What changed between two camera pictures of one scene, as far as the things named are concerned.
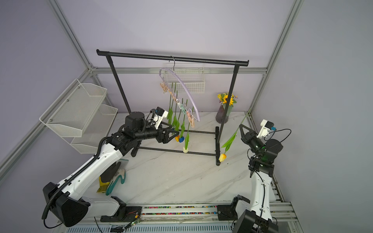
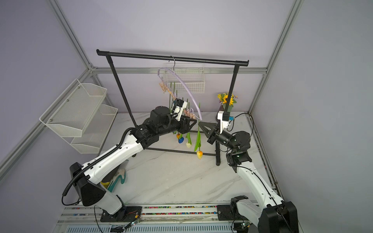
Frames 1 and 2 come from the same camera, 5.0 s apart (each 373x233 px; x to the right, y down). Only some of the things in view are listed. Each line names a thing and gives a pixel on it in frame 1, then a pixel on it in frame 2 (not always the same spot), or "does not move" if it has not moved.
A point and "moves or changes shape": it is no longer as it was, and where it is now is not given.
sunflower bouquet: [224, 98] does not move
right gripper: [248, 138] → [214, 134]
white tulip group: [185, 149] moves or changes shape
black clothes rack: [228, 63] does not move
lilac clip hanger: [166, 89] does not move
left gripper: [164, 139] → [184, 124]
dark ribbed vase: [219, 115] does not move
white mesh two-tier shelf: [79, 116] does not move
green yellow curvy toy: [121, 172] does not move
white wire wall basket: [192, 75] does not move
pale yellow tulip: [228, 143] → [198, 142]
